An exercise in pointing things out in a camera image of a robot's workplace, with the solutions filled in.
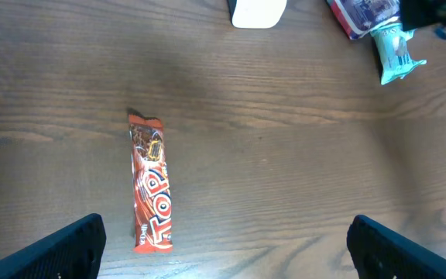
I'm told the orange Top chocolate bar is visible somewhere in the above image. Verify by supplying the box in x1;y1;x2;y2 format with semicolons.
129;113;173;253

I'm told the red blue snack packet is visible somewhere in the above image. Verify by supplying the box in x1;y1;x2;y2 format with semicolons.
326;0;400;40

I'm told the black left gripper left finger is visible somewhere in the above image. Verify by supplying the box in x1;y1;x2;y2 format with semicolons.
0;213;106;279

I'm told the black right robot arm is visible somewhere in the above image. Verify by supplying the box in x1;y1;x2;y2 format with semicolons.
400;0;446;40

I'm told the teal white snack packet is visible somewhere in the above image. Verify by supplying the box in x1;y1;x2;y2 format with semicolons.
370;22;427;85

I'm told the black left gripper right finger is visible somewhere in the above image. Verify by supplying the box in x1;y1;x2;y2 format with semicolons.
346;215;446;279

